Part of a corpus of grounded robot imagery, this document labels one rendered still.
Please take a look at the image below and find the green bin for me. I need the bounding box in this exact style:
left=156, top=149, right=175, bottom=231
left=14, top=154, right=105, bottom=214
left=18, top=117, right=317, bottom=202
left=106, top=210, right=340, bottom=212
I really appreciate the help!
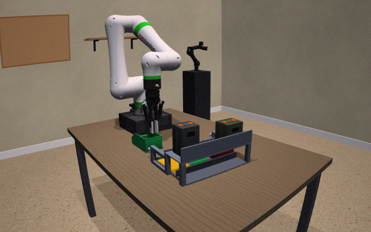
left=131, top=131, right=162, bottom=153

